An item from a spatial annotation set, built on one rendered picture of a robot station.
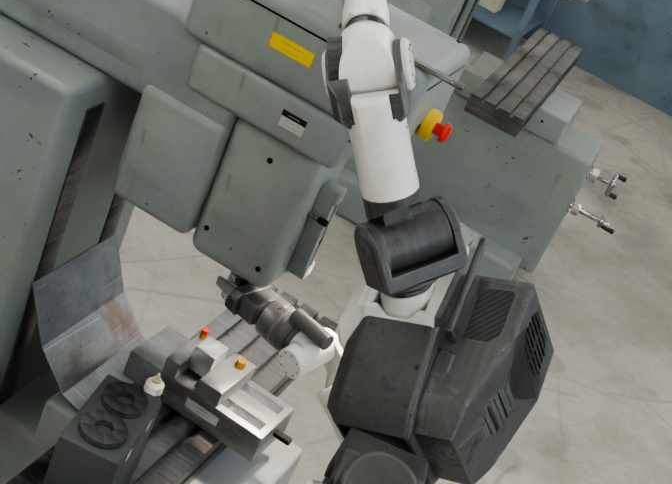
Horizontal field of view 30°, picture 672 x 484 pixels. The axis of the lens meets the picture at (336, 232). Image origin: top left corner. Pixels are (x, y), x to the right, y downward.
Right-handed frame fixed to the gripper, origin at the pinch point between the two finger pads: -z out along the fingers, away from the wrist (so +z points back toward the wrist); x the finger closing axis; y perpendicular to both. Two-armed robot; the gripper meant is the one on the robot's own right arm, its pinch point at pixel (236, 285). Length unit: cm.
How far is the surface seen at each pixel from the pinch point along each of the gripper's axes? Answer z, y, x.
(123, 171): -21.8, -17.2, 19.6
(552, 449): 11, 123, -217
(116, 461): 21, 13, 45
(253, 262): 7.6, -13.1, 8.1
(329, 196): 11.7, -29.9, -1.5
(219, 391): 8.8, 20.8, 4.1
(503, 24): -253, 97, -528
